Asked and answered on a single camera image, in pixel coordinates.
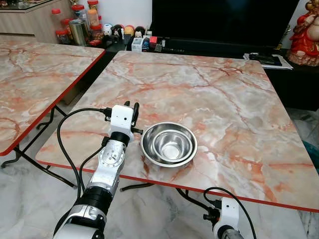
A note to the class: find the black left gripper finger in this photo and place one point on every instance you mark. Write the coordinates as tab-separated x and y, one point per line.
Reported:
126	104
135	112

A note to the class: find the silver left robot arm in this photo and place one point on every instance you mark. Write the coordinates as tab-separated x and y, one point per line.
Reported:
110	159

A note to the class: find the stainless steel bowl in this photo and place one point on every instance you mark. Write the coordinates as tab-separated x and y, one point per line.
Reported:
169	149

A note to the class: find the small white box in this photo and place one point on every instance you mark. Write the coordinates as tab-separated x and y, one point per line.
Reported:
137	45

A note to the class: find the marble-print folding table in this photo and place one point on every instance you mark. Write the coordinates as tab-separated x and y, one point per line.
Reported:
199	99
40	74

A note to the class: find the small red box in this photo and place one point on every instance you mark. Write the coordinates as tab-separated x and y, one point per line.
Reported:
153	41

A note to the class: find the red-lid plastic jar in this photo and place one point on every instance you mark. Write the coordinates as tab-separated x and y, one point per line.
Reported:
56	17
78	11
62	36
97	32
93	12

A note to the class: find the steel canister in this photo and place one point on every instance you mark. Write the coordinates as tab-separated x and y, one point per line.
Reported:
79	32

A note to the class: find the teal waste bin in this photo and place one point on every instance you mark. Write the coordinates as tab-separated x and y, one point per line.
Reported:
313	154

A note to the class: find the light wooden cabinet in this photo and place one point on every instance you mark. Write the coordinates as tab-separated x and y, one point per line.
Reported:
30	22

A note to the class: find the black flat television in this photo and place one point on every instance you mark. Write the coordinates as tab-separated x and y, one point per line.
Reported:
224	20

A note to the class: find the red and gold figurine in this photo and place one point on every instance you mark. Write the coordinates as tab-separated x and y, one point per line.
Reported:
304	40

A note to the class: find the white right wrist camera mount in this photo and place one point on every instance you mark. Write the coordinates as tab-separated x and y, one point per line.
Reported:
229	214

